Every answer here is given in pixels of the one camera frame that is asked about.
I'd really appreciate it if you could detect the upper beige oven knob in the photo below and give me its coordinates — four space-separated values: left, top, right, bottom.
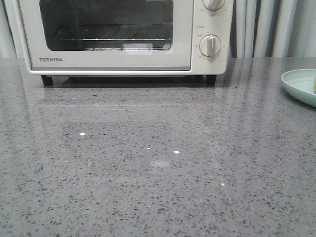
202 0 225 11

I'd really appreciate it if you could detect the beige oven knob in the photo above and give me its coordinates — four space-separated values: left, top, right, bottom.
199 35 221 57
202 0 225 11

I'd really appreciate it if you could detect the metal wire oven rack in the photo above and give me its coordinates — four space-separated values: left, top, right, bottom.
46 24 173 51

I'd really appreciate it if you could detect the cream Toshiba toaster oven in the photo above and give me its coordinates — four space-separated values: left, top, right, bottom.
13 0 234 85

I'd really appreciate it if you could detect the lower beige oven knob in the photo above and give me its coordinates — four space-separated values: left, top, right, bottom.
199 35 221 57

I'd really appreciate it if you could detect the light green round plate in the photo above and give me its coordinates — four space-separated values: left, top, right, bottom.
281 69 316 107

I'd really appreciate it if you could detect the glass oven door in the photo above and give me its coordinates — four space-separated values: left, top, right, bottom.
17 0 194 71

